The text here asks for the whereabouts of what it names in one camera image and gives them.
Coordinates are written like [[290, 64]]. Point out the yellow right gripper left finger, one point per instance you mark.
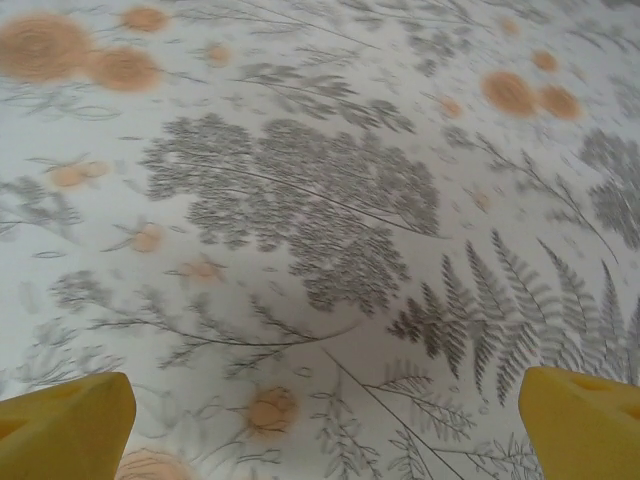
[[65, 430]]

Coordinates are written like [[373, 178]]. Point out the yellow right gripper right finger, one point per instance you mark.
[[585, 430]]

